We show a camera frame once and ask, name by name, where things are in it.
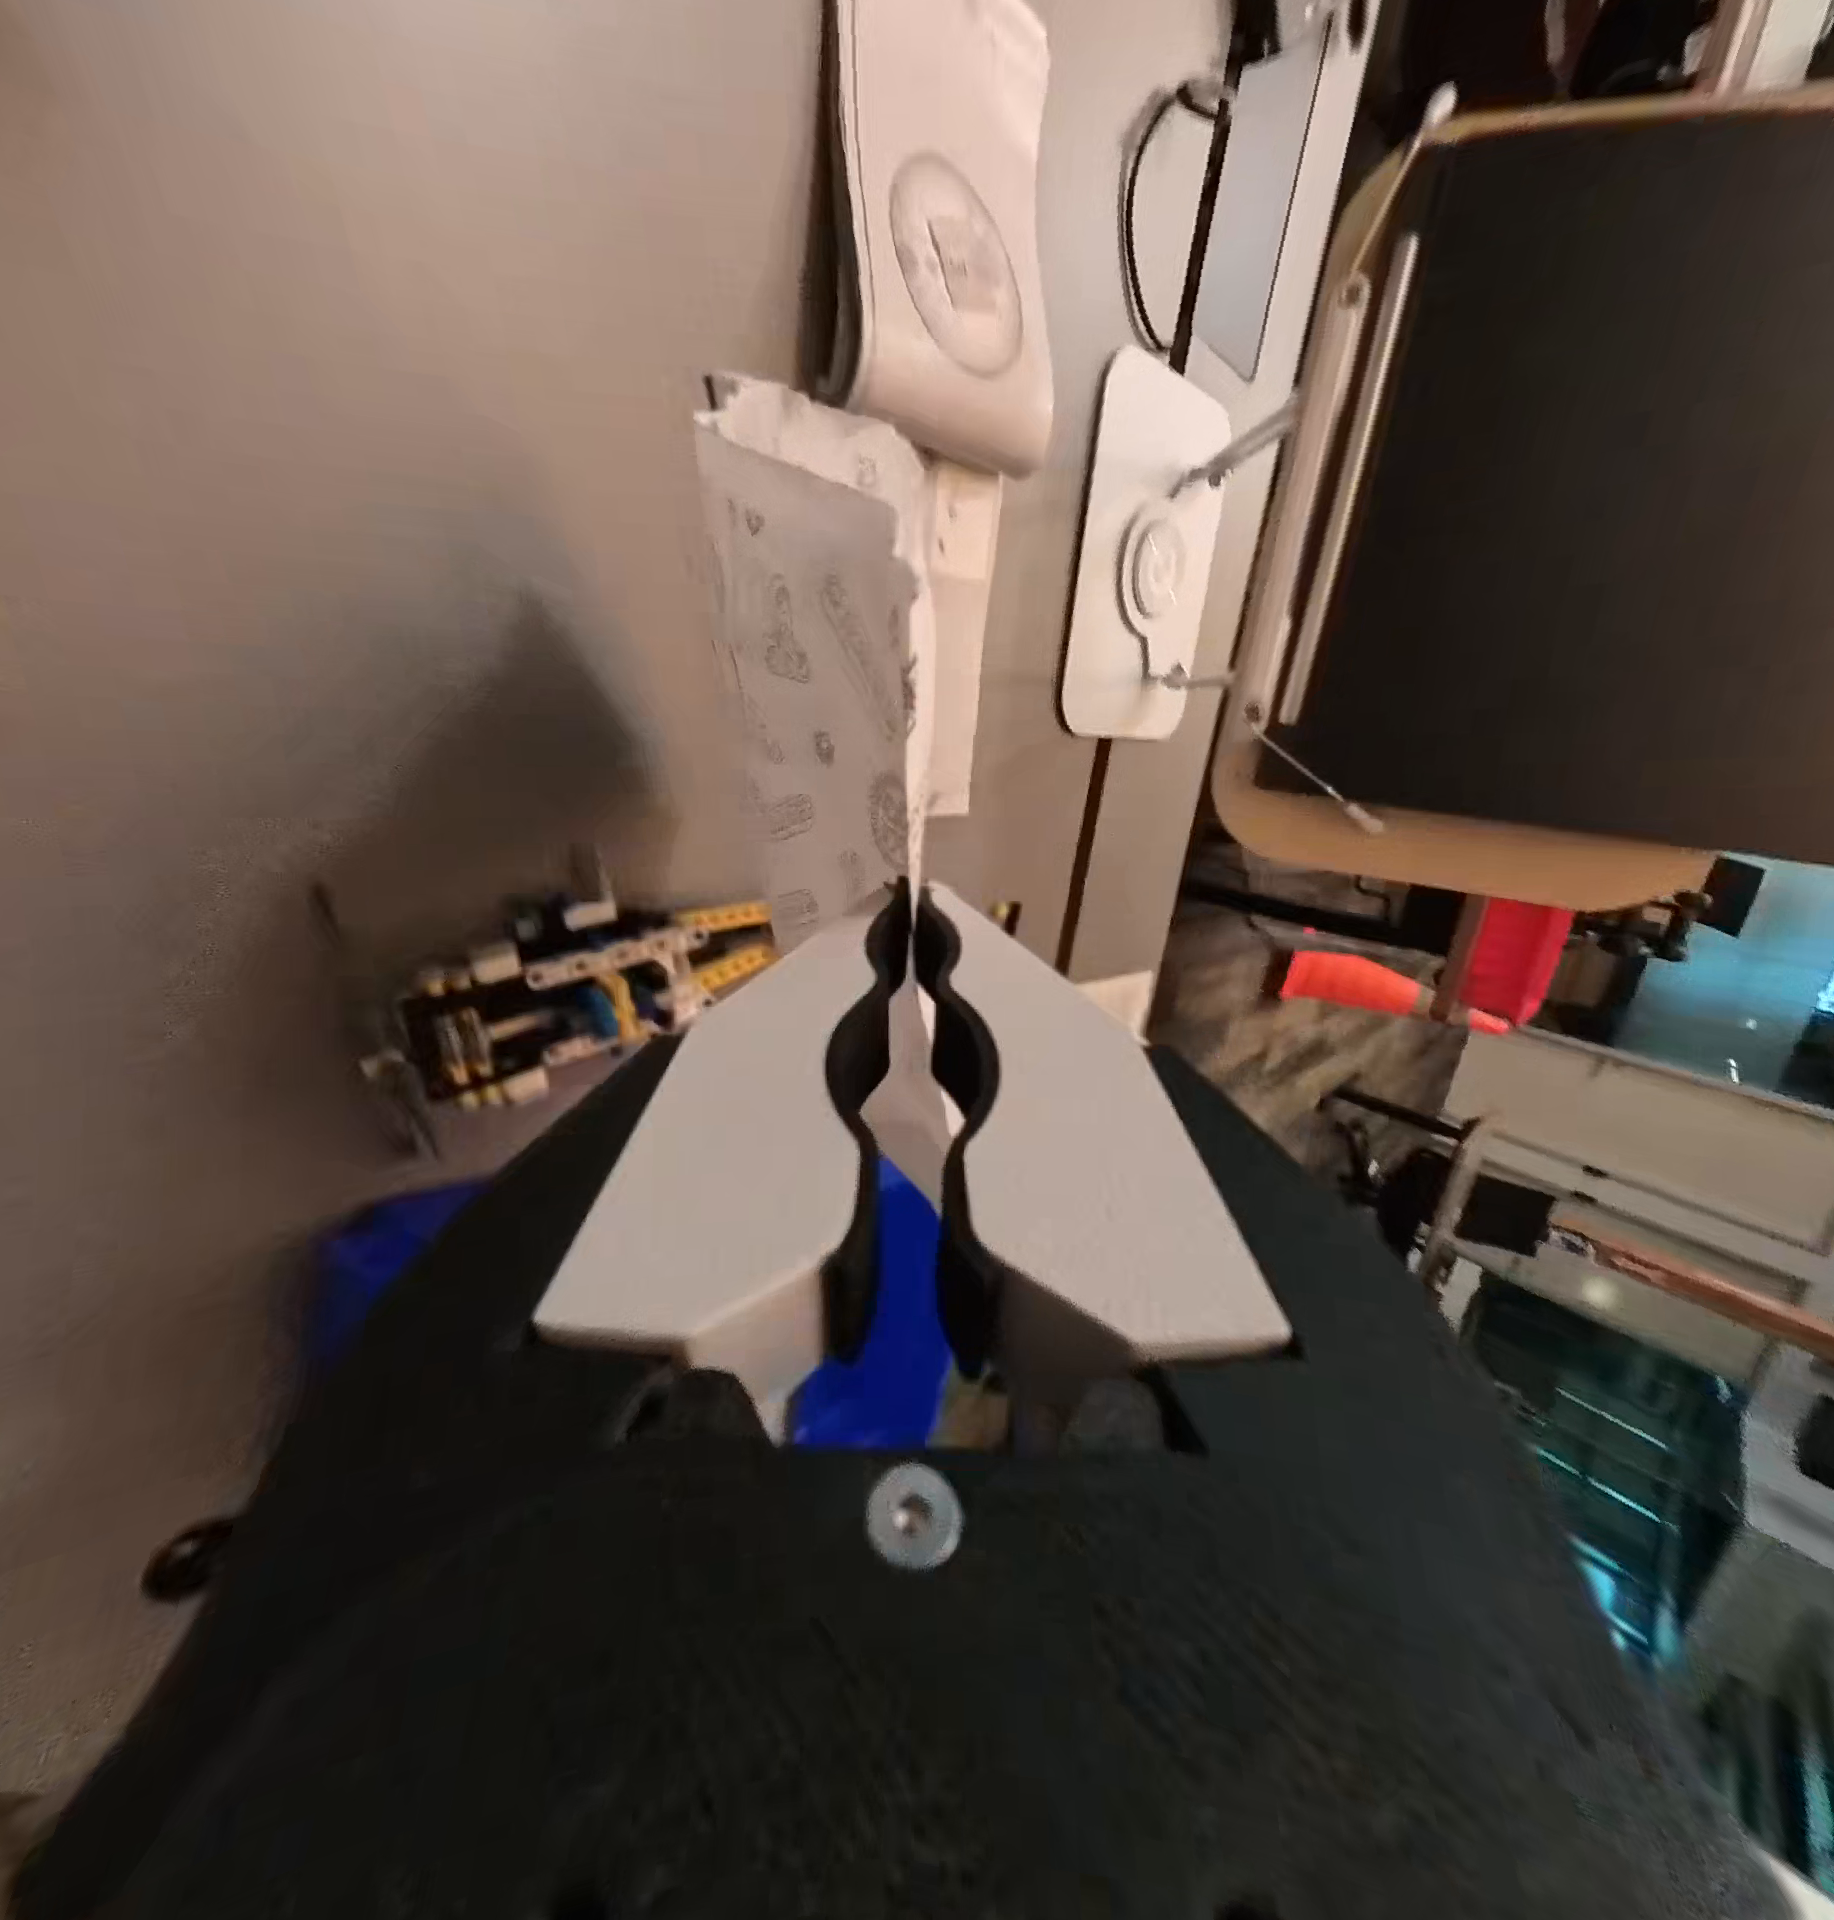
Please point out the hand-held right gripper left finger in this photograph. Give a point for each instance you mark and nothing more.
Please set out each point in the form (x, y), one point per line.
(706, 1200)

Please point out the black wood-edged board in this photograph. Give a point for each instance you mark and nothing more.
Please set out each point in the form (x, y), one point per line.
(1607, 481)

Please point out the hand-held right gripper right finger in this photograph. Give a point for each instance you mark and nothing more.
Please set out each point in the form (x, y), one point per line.
(1111, 1200)

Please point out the lego instruction booklet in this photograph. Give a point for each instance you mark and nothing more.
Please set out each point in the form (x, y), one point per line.
(946, 256)

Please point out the orange traffic cone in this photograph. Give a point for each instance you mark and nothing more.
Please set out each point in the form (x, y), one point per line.
(1353, 983)

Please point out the red plastic bin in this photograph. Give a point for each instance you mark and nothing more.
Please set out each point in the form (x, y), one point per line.
(1516, 962)

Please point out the partly built lego model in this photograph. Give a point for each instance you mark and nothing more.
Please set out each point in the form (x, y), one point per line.
(555, 976)

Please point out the black oval desk grommet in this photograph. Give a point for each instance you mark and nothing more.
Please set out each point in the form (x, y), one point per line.
(168, 1558)

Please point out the blue plastic bin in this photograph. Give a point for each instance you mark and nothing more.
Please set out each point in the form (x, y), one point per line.
(899, 1291)

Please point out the printed white paper bag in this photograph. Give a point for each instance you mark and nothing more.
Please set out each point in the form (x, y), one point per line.
(812, 675)

